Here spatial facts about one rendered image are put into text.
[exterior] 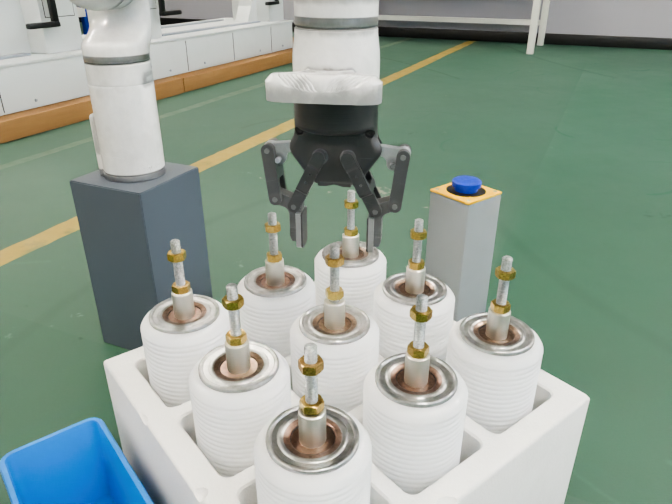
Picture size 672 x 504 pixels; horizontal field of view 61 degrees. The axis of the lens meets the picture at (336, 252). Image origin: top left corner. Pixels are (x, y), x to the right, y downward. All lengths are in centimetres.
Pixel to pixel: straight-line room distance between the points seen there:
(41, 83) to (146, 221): 187
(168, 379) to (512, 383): 36
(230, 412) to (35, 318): 74
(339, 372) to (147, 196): 43
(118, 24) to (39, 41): 194
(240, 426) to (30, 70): 228
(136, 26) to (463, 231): 54
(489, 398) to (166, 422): 33
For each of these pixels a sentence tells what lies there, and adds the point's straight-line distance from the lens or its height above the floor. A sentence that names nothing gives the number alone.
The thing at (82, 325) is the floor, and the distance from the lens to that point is 117.
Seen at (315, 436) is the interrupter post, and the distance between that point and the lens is 47.
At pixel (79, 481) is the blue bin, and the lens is 80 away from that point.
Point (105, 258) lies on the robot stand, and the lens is 99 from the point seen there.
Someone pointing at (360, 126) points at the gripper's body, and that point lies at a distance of 50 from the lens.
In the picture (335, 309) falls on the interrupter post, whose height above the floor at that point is 28.
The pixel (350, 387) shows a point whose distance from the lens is 61.
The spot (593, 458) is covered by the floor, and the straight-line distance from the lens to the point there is 89.
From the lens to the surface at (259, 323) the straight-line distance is 68.
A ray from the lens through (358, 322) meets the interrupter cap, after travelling 61.
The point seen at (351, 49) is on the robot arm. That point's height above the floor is 53.
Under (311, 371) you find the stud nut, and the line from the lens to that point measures 43.
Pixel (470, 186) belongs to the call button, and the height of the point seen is 33.
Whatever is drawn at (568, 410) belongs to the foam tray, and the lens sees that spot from 66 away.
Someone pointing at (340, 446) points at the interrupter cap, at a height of 25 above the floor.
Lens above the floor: 59
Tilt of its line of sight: 26 degrees down
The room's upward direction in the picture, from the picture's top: straight up
